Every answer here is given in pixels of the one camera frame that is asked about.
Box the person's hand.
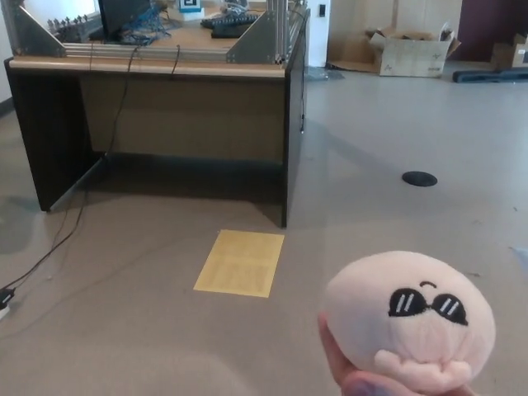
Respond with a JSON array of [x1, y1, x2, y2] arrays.
[[317, 312, 491, 396]]

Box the pink plush dumpling with sunglasses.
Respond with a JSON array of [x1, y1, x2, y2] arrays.
[[318, 248, 497, 385]]

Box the yellow paper sheet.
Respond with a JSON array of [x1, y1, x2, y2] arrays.
[[192, 229, 285, 298]]

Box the round black floor cover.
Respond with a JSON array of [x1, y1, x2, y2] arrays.
[[402, 171, 438, 187]]

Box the clear plastic bag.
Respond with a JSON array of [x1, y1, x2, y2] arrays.
[[307, 65, 346, 82]]

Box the dark wooden desk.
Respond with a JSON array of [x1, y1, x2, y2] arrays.
[[3, 0, 311, 229]]

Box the open cardboard box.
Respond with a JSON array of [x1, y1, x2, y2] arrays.
[[368, 23, 462, 78]]

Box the long black foam piece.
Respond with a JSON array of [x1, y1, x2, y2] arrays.
[[452, 68, 528, 85]]

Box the flat cardboard sheet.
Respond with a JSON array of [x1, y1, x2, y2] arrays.
[[328, 31, 383, 74]]

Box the cardboard box with white label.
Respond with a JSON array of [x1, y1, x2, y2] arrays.
[[490, 32, 528, 71]]

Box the black power adapter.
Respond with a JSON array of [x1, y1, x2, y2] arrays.
[[0, 287, 17, 318]]

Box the black flat device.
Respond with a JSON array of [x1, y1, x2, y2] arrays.
[[210, 23, 248, 40]]

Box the black keyboard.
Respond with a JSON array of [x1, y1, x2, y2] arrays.
[[200, 12, 260, 29]]

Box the white box with tag marker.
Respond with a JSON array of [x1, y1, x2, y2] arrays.
[[177, 0, 206, 21]]

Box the black monitor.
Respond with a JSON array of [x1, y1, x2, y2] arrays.
[[88, 0, 152, 42]]

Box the row of small dark figures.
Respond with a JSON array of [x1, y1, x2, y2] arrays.
[[47, 15, 90, 33]]

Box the long black power cable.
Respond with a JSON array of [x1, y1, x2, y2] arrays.
[[0, 45, 141, 292]]

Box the aluminium profile frame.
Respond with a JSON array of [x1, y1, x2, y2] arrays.
[[3, 0, 309, 66]]

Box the blue cable bundle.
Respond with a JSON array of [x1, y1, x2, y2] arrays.
[[118, 2, 172, 45]]

